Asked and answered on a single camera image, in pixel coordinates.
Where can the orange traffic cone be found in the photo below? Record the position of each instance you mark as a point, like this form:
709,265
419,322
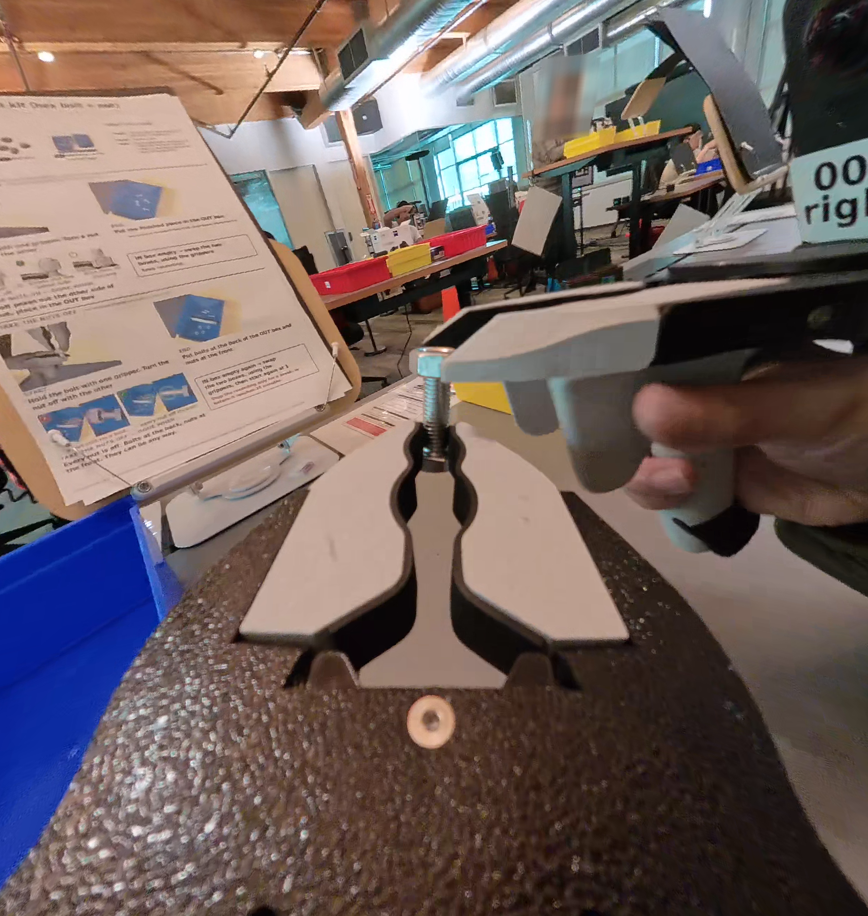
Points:
451,306

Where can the long wooden table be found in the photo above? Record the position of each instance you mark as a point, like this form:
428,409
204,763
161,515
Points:
434,268

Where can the steel bolt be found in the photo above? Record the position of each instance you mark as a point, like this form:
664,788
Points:
434,419

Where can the person's right hand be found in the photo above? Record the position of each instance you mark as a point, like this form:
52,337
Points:
813,436

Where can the clear acrylic stand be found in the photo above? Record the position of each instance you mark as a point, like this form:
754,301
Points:
720,232

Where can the standing desk wooden top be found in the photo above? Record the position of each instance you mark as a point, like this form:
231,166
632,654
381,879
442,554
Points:
620,147

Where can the blue plastic bin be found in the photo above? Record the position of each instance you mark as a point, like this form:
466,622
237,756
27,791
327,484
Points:
40,644

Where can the white clipboard stand base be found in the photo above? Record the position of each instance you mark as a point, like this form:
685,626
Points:
205,515

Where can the wooden support post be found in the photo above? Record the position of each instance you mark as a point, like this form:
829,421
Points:
355,172

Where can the silver ventilation duct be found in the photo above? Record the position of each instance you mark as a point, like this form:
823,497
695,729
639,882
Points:
491,36

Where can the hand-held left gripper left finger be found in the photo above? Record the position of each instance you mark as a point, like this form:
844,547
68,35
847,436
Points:
334,558

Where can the red plastic bin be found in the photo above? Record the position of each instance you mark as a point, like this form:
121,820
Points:
348,277
459,242

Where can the laminated barcode sheet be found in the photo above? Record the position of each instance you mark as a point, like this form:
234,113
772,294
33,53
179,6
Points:
377,422

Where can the steel hex nut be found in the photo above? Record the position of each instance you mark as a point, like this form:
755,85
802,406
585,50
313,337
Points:
432,363

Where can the printed instruction sheet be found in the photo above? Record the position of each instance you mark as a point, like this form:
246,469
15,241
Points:
119,286

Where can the black speaker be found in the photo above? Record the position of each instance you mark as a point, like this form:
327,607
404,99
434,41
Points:
367,118

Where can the yellow plastic bin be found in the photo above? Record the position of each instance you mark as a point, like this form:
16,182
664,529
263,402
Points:
484,397
409,260
590,147
638,131

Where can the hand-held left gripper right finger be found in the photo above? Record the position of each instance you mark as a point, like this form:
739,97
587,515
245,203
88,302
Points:
534,558

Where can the person's right forearm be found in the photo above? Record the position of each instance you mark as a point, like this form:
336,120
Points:
842,558

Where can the grey desk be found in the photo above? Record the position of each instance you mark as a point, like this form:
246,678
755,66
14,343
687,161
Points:
777,658

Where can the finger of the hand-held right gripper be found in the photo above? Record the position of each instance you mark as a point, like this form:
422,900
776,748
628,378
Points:
548,315
570,350

